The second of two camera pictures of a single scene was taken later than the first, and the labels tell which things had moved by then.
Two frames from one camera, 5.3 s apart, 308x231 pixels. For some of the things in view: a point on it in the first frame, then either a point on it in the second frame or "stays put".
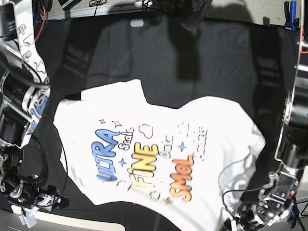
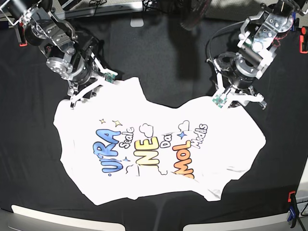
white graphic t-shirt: [116, 147] stays put
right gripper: [252, 216] to [242, 96]
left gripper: [49, 199] to [91, 92]
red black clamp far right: [302, 39] stays put
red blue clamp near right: [293, 214] stays put
